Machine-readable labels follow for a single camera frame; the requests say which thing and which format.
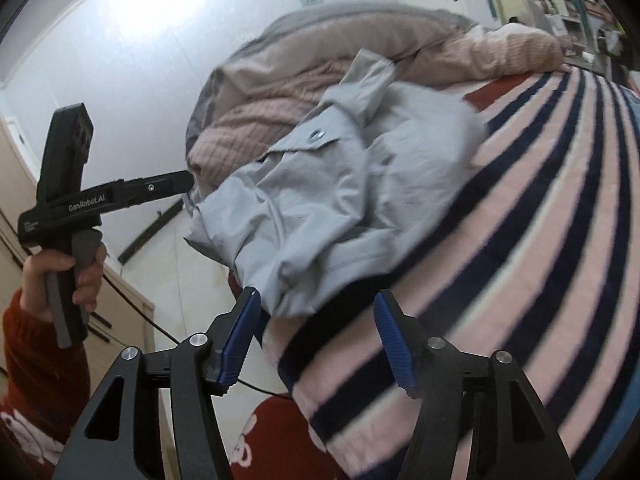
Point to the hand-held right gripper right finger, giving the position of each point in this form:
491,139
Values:
395,347

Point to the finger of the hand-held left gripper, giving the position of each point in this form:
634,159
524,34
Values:
160,185

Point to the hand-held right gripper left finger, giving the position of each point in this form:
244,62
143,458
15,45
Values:
240,340

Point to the light grey jacket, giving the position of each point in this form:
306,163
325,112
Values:
340,195

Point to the person's left forearm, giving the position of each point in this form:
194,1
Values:
40,375

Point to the person's left hand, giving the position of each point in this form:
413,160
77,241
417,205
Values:
37,280

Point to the person's red printed sweater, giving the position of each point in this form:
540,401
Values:
280,440

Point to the beige cabinet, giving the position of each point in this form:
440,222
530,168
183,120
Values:
125,305

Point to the striped blanket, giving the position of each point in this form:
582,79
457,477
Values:
525,260

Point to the pink and grey quilt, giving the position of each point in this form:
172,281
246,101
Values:
310,45

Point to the small white rack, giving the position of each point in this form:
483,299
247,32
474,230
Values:
562,15

